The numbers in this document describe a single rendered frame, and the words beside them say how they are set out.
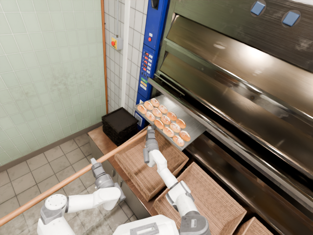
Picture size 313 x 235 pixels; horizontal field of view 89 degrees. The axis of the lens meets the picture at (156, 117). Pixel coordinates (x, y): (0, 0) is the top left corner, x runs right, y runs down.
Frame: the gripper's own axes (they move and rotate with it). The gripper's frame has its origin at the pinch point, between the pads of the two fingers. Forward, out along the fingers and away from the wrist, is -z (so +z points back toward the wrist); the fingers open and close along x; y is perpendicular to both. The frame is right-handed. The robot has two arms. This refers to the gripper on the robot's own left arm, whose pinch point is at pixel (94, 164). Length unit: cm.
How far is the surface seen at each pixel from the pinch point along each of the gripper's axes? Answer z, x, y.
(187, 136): 15, -3, 65
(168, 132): 5, -3, 55
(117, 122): -54, 36, 43
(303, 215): 95, 2, 92
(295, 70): 39, -67, 88
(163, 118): -9, -3, 61
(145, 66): -56, -23, 71
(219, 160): 40, 15, 87
